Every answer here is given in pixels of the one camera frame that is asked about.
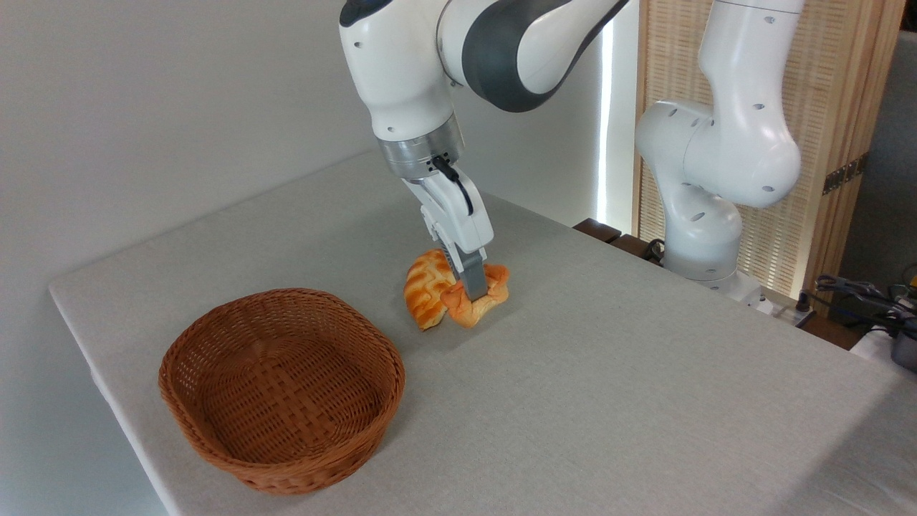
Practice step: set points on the braided glazed bread loaf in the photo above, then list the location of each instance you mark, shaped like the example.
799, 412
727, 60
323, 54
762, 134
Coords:
424, 290

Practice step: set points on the dark metal screen hinge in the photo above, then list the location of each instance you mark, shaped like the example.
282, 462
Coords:
845, 174

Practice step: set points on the round orange bread roll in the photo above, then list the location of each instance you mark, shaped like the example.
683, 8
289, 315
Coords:
494, 287

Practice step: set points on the white power strip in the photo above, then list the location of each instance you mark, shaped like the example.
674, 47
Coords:
791, 309

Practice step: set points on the dark brown wooden block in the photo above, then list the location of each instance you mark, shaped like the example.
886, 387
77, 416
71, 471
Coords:
597, 230
634, 247

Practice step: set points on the brown woven wicker basket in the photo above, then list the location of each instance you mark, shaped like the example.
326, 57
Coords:
215, 430

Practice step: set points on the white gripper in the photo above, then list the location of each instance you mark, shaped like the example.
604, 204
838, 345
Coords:
458, 215

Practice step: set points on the bamboo folding screen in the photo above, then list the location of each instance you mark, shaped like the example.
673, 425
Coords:
831, 86

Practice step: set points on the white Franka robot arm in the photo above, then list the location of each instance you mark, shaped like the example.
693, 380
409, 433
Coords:
723, 143

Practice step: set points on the grey tablecloth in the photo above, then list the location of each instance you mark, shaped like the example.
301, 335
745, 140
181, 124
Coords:
573, 401

